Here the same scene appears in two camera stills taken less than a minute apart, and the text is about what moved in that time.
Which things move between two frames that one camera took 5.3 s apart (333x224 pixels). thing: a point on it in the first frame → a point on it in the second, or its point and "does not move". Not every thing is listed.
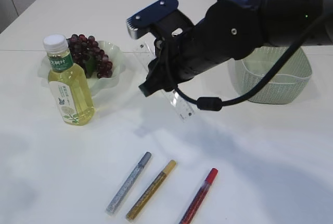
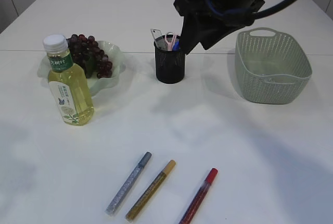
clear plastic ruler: x=146 y=49 → x=159 y=41
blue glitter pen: x=120 y=194 does not move
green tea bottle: x=69 y=83 does not move
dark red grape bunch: x=86 y=52 does not move
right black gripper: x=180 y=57 → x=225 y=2
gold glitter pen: x=146 y=196 does not move
